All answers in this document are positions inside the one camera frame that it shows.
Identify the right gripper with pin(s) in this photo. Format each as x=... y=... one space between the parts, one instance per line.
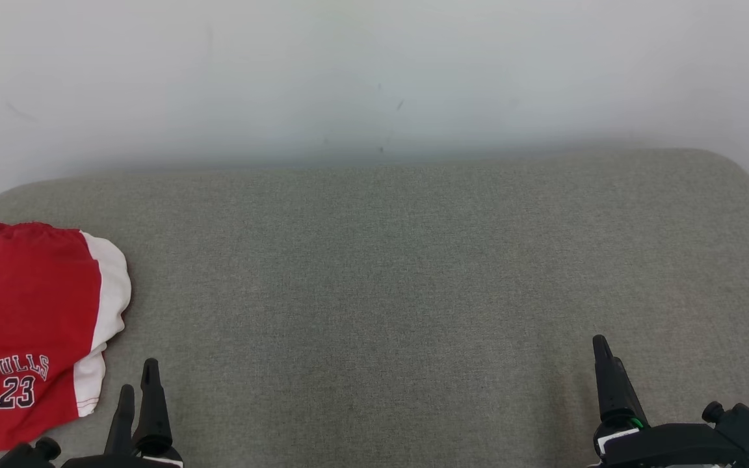
x=667 y=445

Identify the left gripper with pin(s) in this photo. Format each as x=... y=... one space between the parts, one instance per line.
x=127 y=463

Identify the red Bulls basketball shorts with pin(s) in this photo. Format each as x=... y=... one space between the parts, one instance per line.
x=23 y=305

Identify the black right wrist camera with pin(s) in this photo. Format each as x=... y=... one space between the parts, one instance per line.
x=745 y=426

